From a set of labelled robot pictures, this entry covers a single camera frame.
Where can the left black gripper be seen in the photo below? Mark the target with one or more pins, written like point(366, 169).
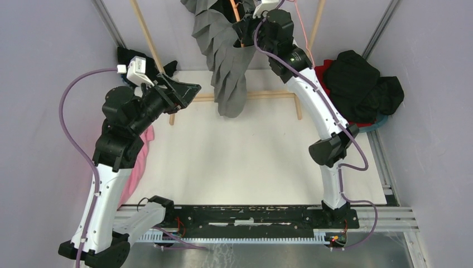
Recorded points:
point(177, 95)

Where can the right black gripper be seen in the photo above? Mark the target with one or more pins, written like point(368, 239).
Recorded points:
point(244, 27)

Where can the orange plastic hanger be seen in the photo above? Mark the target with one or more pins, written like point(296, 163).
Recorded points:
point(235, 7)

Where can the grey garment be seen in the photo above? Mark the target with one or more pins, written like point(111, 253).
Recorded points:
point(215, 38)

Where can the pink wire hanger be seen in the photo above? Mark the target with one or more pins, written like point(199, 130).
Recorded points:
point(308, 50)

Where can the black garment corner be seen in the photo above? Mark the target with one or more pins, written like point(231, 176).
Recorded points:
point(124, 56)
point(358, 91)

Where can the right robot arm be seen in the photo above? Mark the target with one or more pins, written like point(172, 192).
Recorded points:
point(272, 35)

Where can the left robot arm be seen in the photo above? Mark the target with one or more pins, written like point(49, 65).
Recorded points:
point(98, 242)

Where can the wooden clothes rack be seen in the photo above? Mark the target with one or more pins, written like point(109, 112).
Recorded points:
point(262, 94)

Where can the pink garment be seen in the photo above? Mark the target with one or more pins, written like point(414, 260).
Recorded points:
point(139, 168)

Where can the red garment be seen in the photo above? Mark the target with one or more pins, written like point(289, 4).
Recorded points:
point(320, 71)

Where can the teal laundry basket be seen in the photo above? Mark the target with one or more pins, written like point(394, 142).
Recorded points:
point(380, 120)

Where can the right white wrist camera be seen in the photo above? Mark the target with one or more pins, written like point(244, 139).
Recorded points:
point(264, 5)

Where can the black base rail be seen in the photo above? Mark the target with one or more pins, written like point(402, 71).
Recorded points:
point(256, 221)

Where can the white cable duct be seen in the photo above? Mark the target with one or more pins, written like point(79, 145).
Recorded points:
point(318, 238)

